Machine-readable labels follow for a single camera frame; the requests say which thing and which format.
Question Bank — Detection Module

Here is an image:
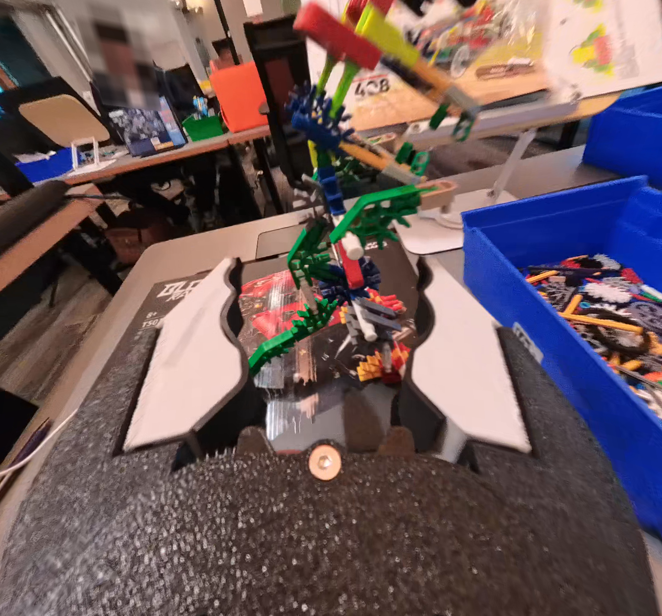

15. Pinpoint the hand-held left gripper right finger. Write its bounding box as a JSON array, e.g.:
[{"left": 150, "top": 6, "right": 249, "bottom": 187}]
[{"left": 398, "top": 256, "right": 534, "bottom": 464}]

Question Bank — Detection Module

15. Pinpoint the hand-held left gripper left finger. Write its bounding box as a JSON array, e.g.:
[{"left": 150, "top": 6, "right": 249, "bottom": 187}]
[{"left": 122, "top": 257, "right": 270, "bottom": 454}]

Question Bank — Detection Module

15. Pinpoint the blue plastic parts bin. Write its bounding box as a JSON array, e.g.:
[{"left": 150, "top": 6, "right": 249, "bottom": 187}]
[{"left": 461, "top": 176, "right": 662, "bottom": 539}]

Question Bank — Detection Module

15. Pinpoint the pile of colourful toy pieces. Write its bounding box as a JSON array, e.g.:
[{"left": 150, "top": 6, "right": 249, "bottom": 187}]
[{"left": 520, "top": 253, "right": 662, "bottom": 420}]

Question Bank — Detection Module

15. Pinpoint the colourful construction toy model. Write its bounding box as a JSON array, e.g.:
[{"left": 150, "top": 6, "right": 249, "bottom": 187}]
[{"left": 247, "top": 0, "right": 487, "bottom": 385}]

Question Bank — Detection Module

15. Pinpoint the black toy box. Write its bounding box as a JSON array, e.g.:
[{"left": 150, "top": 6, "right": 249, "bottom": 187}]
[{"left": 139, "top": 236, "right": 430, "bottom": 451}]

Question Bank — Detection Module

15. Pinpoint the wooden top desk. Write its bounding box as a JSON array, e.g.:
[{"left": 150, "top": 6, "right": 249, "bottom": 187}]
[{"left": 0, "top": 125, "right": 272, "bottom": 198}]

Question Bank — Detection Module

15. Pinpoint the dark rounded bar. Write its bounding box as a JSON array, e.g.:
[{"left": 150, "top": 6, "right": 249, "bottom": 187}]
[{"left": 0, "top": 180, "right": 70, "bottom": 252}]

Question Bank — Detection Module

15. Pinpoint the green small container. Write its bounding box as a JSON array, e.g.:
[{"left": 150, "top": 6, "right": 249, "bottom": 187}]
[{"left": 182, "top": 114, "right": 224, "bottom": 142}]

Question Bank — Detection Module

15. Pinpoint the blue printed box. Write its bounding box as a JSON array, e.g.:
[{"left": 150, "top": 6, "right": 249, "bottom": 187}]
[{"left": 108, "top": 95, "right": 188, "bottom": 158}]

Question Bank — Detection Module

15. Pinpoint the orange plastic bin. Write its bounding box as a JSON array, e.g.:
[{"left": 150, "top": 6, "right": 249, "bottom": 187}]
[{"left": 208, "top": 60, "right": 270, "bottom": 133}]

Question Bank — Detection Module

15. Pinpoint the tan backed chair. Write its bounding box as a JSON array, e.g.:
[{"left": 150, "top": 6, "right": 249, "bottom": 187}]
[{"left": 18, "top": 93, "right": 110, "bottom": 151}]

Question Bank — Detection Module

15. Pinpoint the clear plastic toy bag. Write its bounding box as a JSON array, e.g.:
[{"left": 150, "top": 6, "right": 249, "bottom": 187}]
[{"left": 296, "top": 0, "right": 551, "bottom": 115}]

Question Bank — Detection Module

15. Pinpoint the black vertical pole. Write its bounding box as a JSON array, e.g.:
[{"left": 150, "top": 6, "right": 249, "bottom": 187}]
[{"left": 199, "top": 0, "right": 243, "bottom": 66}]

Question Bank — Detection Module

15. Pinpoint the white instruction sheet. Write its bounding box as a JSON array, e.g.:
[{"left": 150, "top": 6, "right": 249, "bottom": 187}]
[{"left": 540, "top": 0, "right": 662, "bottom": 97}]

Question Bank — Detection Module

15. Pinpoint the black upright frame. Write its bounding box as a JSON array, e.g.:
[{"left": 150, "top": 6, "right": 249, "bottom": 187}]
[{"left": 243, "top": 17, "right": 311, "bottom": 214}]

